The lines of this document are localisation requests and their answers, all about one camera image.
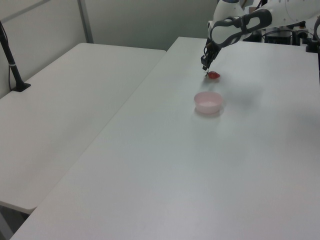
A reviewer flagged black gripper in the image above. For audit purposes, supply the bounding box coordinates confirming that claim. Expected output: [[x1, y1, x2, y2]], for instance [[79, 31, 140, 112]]
[[200, 38, 222, 72]]

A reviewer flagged red strawberry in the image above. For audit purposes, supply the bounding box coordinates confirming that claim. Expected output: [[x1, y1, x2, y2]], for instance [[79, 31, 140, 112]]
[[204, 70, 222, 81]]

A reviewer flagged pink plastic bowl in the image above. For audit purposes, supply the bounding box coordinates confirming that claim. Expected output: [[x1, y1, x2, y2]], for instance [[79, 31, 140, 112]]
[[193, 91, 224, 115]]

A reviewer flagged black electronics box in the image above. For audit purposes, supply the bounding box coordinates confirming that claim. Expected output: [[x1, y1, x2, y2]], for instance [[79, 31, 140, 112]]
[[264, 28, 294, 45]]

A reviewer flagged silver and black device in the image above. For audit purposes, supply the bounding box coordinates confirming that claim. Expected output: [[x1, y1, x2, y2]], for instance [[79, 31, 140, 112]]
[[292, 20, 309, 47]]

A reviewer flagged black clamped camera stand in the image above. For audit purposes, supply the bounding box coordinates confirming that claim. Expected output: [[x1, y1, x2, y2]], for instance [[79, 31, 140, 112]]
[[305, 17, 320, 53]]

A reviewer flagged black camera stand with base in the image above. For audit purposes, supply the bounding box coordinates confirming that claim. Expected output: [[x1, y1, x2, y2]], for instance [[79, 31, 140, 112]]
[[0, 20, 32, 93]]

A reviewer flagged black cable along stand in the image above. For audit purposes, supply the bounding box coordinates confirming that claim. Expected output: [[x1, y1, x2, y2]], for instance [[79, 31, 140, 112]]
[[0, 24, 15, 91]]

